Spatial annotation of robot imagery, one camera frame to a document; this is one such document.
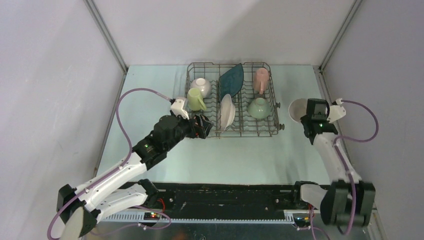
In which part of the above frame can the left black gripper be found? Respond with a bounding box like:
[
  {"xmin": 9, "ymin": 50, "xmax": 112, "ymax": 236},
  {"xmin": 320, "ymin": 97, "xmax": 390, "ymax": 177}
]
[{"xmin": 164, "ymin": 111, "xmax": 213, "ymax": 152}]

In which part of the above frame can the small white bowl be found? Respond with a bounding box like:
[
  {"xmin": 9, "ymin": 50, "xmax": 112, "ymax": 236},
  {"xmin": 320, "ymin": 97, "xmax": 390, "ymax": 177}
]
[{"xmin": 288, "ymin": 98, "xmax": 308, "ymax": 123}]

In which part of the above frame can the yellow-green mug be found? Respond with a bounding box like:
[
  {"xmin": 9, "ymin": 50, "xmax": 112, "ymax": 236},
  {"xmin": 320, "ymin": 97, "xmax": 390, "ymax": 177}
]
[{"xmin": 187, "ymin": 88, "xmax": 207, "ymax": 111}]

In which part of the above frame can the white scalloped plate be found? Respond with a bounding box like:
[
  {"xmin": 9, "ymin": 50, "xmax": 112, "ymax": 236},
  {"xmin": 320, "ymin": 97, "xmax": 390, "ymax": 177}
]
[{"xmin": 219, "ymin": 94, "xmax": 236, "ymax": 131}]

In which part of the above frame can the white ribbed bowl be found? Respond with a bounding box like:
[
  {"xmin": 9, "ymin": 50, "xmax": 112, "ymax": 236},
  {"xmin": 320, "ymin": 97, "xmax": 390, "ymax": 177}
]
[{"xmin": 190, "ymin": 78, "xmax": 212, "ymax": 98}]

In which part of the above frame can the teal square plate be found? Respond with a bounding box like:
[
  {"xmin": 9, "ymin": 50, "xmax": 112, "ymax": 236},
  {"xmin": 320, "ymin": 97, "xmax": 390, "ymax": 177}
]
[{"xmin": 218, "ymin": 63, "xmax": 244, "ymax": 101}]

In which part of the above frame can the pale green bowl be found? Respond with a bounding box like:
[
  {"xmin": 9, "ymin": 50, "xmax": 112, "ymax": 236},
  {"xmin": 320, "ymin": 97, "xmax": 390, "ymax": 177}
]
[{"xmin": 247, "ymin": 97, "xmax": 271, "ymax": 120}]

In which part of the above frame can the pink mug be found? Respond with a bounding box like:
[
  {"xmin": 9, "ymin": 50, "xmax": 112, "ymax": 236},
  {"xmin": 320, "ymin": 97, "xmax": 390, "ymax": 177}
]
[{"xmin": 252, "ymin": 67, "xmax": 270, "ymax": 95}]

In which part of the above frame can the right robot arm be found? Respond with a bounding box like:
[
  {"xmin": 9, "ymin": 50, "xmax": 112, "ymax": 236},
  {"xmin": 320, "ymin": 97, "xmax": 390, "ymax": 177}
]
[{"xmin": 290, "ymin": 98, "xmax": 376, "ymax": 235}]

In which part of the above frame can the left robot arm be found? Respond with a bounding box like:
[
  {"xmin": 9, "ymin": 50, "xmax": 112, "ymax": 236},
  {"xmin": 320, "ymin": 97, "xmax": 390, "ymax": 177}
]
[{"xmin": 53, "ymin": 114, "xmax": 213, "ymax": 240}]

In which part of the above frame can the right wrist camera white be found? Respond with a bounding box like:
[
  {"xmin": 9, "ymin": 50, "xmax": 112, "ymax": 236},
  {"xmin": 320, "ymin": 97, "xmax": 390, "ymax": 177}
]
[{"xmin": 327, "ymin": 98, "xmax": 346, "ymax": 123}]

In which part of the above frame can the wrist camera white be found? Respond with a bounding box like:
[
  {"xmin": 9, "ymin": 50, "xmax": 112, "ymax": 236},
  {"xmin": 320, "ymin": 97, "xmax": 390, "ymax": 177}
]
[
  {"xmin": 327, "ymin": 98, "xmax": 346, "ymax": 123},
  {"xmin": 170, "ymin": 96, "xmax": 190, "ymax": 120}
]

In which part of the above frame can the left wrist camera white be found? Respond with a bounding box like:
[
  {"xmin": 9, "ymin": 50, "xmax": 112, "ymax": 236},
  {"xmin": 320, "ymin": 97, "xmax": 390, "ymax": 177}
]
[{"xmin": 170, "ymin": 96, "xmax": 190, "ymax": 120}]

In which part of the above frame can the grey wire dish rack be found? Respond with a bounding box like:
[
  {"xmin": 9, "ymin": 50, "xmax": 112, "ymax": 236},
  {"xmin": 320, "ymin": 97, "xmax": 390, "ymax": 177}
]
[{"xmin": 184, "ymin": 62, "xmax": 285, "ymax": 138}]

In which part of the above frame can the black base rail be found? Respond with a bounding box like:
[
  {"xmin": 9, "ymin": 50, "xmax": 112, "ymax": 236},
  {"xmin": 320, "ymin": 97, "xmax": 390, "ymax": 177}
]
[{"xmin": 91, "ymin": 180, "xmax": 359, "ymax": 222}]

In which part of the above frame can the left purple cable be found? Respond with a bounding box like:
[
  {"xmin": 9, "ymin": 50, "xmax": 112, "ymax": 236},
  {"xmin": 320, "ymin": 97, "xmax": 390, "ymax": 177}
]
[{"xmin": 46, "ymin": 88, "xmax": 173, "ymax": 240}]

